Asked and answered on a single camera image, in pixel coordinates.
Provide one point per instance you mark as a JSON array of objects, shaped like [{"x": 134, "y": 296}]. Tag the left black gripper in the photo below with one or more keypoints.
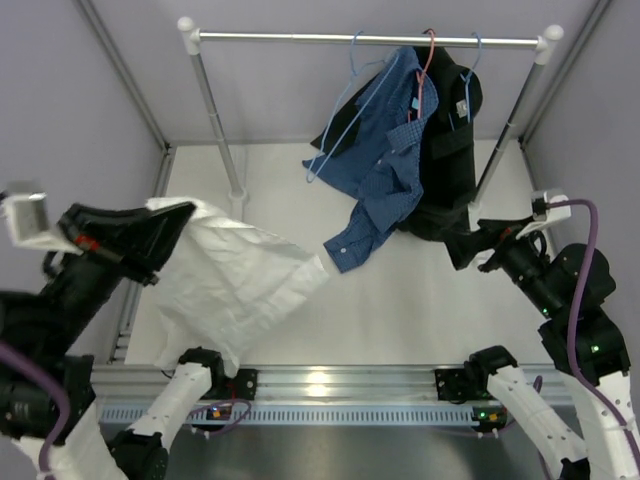
[{"x": 138, "y": 238}]

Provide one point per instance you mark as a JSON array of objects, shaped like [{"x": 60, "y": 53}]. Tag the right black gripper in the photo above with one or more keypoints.
[{"x": 495, "y": 233}]

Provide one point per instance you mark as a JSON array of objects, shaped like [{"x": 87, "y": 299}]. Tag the white shirt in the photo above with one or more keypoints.
[{"x": 227, "y": 284}]

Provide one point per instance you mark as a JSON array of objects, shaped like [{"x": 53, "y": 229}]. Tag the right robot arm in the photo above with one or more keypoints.
[{"x": 585, "y": 346}]

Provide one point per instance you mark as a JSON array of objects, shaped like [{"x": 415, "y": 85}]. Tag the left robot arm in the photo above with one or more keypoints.
[{"x": 48, "y": 404}]

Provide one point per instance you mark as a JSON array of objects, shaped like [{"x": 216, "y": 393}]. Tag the black shirt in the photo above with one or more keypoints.
[{"x": 447, "y": 168}]

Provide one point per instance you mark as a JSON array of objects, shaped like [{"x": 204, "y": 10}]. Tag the blue checked shirt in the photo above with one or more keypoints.
[{"x": 380, "y": 170}]

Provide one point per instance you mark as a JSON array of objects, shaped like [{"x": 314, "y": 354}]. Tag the blue hanger under black shirt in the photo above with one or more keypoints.
[{"x": 464, "y": 104}]

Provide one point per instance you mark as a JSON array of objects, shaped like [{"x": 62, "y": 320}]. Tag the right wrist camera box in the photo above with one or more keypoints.
[{"x": 549, "y": 208}]

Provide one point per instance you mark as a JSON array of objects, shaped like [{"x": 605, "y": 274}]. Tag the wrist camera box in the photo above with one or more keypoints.
[
  {"x": 549, "y": 208},
  {"x": 24, "y": 206}
]

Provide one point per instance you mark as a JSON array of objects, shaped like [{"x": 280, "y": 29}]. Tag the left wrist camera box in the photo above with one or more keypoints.
[{"x": 24, "y": 206}]

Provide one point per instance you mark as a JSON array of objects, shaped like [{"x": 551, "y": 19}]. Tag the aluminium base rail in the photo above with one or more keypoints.
[{"x": 285, "y": 385}]

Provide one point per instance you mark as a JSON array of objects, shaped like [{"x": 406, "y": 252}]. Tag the pink wire hanger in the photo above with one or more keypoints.
[{"x": 424, "y": 75}]

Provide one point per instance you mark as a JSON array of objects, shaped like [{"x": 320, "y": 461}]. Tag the aluminium frame post left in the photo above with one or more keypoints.
[{"x": 106, "y": 41}]

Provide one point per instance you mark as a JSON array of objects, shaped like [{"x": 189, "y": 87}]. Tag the aluminium frame post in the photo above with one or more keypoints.
[
  {"x": 595, "y": 15},
  {"x": 106, "y": 41}
]

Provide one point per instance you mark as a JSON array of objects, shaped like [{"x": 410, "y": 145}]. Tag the perforated cable duct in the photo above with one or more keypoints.
[{"x": 339, "y": 415}]

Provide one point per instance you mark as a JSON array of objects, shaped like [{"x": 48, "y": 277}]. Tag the aluminium frame post right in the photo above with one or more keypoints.
[{"x": 595, "y": 15}]

